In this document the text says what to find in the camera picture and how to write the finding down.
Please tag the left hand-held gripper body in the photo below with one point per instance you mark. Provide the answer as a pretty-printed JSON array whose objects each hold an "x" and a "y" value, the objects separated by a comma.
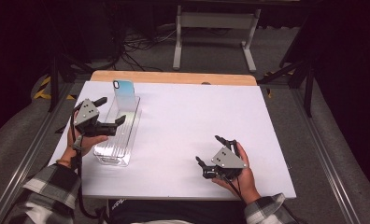
[{"x": 86, "y": 113}]

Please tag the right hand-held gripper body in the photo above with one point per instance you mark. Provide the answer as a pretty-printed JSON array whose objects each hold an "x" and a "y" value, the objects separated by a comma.
[{"x": 228, "y": 160}]

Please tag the clear plastic package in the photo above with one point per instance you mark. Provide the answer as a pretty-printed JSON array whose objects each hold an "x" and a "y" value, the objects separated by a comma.
[{"x": 119, "y": 140}]

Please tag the iridescent phone case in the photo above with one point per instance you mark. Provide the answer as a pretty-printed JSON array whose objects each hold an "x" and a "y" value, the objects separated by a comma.
[{"x": 124, "y": 93}]

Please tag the person's left hand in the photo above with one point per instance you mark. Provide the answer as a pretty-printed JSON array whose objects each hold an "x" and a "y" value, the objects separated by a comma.
[{"x": 89, "y": 143}]

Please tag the person's right hand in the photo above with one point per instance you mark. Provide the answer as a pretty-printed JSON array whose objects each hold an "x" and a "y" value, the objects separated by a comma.
[{"x": 247, "y": 183}]

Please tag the white board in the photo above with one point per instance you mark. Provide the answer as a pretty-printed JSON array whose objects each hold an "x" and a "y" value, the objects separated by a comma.
[{"x": 180, "y": 124}]

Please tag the black tripod stand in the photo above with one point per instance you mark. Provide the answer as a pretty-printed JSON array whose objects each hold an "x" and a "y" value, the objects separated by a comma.
[
  {"x": 309, "y": 84},
  {"x": 54, "y": 81}
]

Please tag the yellow black floor tape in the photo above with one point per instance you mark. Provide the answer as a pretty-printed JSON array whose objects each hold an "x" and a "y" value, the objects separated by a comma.
[{"x": 43, "y": 90}]

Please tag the person's black clothing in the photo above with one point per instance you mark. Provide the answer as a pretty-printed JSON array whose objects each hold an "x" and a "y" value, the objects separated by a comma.
[{"x": 180, "y": 211}]

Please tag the dark table grommet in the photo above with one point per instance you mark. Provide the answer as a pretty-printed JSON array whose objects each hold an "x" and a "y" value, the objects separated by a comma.
[{"x": 206, "y": 83}]

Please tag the wooden table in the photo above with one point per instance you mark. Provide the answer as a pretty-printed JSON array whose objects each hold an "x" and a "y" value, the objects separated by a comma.
[{"x": 173, "y": 77}]

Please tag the aluminium floor rail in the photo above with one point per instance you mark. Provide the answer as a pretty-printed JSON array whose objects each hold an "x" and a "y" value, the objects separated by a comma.
[
  {"x": 15, "y": 177},
  {"x": 324, "y": 155}
]

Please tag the white metal stand frame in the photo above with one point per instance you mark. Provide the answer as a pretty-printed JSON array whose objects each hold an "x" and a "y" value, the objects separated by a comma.
[{"x": 217, "y": 20}]

